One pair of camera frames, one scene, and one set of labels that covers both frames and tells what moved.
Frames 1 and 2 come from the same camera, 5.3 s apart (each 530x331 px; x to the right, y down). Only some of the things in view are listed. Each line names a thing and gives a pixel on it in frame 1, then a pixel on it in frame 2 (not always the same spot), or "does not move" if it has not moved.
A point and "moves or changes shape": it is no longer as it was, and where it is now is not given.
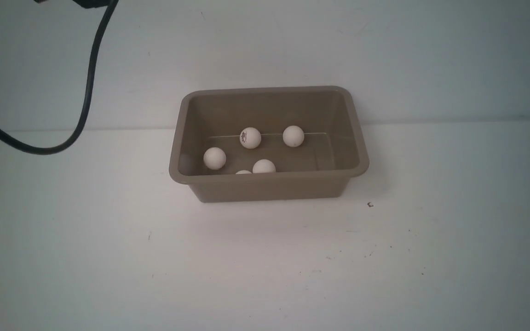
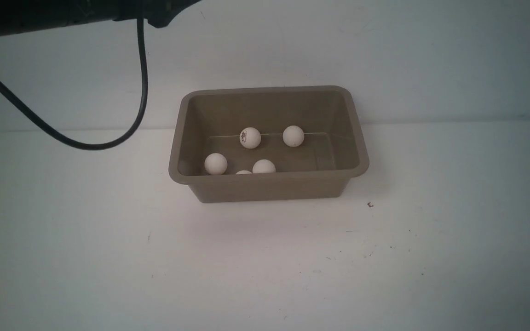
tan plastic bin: [267, 144] does not move
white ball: [293, 136] does not move
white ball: [214, 158] moves or changes shape
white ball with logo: [250, 137] does not move
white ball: [263, 166] does not move
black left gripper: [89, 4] → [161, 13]
